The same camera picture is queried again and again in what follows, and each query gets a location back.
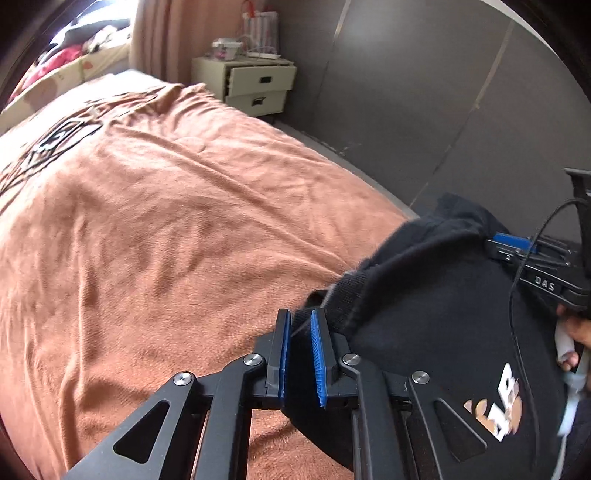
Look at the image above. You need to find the black braided cable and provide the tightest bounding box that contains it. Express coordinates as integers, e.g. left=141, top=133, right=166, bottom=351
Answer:
left=508, top=198, right=591, bottom=464

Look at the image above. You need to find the cream nightstand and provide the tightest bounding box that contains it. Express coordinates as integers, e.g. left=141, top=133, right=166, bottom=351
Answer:
left=191, top=55, right=297, bottom=118

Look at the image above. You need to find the brown blanket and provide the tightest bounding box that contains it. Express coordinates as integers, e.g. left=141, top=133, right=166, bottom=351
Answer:
left=0, top=83, right=411, bottom=480

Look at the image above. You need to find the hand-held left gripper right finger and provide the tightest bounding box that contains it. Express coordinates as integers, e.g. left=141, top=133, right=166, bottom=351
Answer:
left=310, top=308, right=520, bottom=480

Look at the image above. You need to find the pink-brown curtain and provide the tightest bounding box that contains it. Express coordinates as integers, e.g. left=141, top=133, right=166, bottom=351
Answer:
left=129, top=0, right=269, bottom=88

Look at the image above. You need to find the pink striped bag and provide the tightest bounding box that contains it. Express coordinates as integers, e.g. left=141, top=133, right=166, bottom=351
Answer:
left=241, top=0, right=279, bottom=55

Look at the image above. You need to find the cream printed pillow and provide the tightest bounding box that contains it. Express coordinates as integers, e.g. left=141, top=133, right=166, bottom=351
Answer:
left=7, top=39, right=132, bottom=132

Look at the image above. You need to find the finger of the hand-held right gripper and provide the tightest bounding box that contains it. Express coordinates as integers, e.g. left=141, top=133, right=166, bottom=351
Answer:
left=484, top=232, right=577, bottom=274

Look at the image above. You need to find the black printed t-shirt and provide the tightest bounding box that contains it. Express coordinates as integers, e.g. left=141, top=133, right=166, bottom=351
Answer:
left=284, top=194, right=578, bottom=480

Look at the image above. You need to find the red cloth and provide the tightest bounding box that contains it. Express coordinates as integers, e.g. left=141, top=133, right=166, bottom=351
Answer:
left=18, top=46, right=86, bottom=93

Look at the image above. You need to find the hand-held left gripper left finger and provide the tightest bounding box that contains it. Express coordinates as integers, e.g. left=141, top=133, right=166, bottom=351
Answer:
left=60, top=308, right=293, bottom=480

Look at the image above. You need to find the small white box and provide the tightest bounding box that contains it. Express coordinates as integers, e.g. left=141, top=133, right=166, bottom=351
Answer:
left=211, top=39, right=245, bottom=61

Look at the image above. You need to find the person's right hand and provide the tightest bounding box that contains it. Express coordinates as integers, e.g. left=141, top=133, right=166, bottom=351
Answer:
left=555, top=304, right=591, bottom=376

